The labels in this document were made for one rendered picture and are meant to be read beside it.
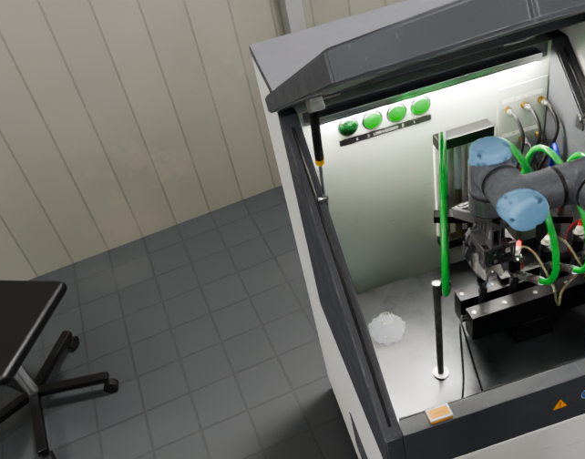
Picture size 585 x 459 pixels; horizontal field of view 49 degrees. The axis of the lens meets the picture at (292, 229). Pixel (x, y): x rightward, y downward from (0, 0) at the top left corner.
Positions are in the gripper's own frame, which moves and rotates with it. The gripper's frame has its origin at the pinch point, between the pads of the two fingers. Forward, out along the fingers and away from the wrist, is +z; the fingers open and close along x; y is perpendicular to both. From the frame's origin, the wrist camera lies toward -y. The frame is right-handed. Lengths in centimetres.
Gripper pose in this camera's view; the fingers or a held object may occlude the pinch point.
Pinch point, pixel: (482, 271)
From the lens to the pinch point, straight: 148.8
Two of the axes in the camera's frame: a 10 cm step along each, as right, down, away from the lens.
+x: 9.5, -2.9, 0.7
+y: 2.4, 6.0, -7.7
